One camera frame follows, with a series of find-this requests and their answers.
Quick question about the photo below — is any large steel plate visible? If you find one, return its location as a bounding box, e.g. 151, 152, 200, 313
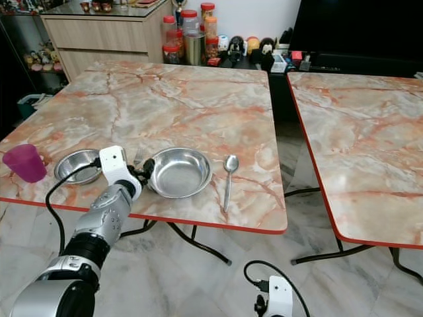
148, 147, 213, 199

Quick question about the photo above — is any marble-pattern folding table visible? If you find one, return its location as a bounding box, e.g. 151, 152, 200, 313
284, 71, 423, 286
0, 61, 288, 266

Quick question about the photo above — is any small steel bowl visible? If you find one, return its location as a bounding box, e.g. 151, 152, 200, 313
54, 149, 103, 186

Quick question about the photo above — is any steel spoon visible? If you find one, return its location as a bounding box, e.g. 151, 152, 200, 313
223, 155, 240, 213

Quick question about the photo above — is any purple plastic cup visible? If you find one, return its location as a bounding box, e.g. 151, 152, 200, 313
2, 144, 48, 184

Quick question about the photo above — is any steel canister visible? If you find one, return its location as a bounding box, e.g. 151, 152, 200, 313
185, 31, 205, 66

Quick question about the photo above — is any green bin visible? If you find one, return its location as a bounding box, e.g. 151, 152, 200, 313
18, 93, 52, 120

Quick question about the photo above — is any light wooden drawer cabinet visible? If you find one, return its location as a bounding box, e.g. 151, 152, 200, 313
40, 0, 173, 83

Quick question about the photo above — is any black and white figurine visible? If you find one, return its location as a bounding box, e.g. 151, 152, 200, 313
228, 36, 245, 63

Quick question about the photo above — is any glass display shelf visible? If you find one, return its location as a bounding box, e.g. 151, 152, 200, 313
0, 0, 70, 90

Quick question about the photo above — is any small white box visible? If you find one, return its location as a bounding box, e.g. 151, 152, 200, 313
271, 53, 289, 72

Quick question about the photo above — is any black round figurine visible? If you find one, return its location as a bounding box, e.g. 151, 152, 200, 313
260, 37, 276, 58

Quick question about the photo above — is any black television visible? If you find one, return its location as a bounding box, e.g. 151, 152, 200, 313
289, 0, 423, 61

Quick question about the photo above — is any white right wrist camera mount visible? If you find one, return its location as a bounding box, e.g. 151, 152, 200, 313
266, 275, 294, 317

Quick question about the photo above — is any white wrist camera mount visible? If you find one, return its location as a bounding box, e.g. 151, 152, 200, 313
99, 146, 143, 200
266, 275, 294, 317

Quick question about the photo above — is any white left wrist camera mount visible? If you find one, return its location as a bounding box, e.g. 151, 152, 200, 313
99, 146, 143, 200

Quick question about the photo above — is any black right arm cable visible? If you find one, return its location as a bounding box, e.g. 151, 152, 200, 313
243, 260, 311, 317

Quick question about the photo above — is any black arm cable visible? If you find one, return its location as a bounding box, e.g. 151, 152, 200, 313
45, 160, 103, 255
243, 260, 311, 317

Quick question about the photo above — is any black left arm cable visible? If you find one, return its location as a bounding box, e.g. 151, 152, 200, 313
45, 160, 103, 255

